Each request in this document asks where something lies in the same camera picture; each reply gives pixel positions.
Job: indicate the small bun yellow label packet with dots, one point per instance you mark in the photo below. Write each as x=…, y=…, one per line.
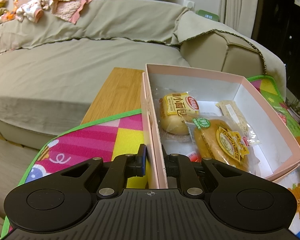
x=175, y=125

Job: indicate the beige sofa cover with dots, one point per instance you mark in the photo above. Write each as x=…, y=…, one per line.
x=77, y=62

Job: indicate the white orange patterned baby garment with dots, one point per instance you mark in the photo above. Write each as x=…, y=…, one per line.
x=31, y=10

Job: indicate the cream curtain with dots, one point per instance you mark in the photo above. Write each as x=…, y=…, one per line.
x=237, y=5

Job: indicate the beige leather sofa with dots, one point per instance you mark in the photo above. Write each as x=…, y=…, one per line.
x=240, y=57

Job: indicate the rice cracker clear packet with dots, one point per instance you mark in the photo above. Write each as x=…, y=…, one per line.
x=233, y=112

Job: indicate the beige fringed armrest throw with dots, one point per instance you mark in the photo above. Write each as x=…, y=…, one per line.
x=197, y=26

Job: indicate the pink cardboard box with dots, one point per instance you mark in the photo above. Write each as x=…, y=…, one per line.
x=262, y=105

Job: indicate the colourful cartoon play mat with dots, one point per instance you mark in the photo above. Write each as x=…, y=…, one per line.
x=90, y=140

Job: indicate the red snack packet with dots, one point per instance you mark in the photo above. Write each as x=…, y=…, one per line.
x=193, y=157

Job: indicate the white wall socket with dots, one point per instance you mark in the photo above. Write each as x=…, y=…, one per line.
x=189, y=4

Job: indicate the dark glass door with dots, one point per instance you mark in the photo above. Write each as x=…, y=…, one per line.
x=285, y=42

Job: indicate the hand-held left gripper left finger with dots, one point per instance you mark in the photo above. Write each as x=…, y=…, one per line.
x=142, y=161

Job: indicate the round bread packet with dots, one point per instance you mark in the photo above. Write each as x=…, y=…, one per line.
x=215, y=142

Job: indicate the green digital clock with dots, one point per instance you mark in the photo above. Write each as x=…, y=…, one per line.
x=207, y=15

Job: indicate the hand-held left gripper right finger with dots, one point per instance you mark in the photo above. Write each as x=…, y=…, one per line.
x=173, y=165

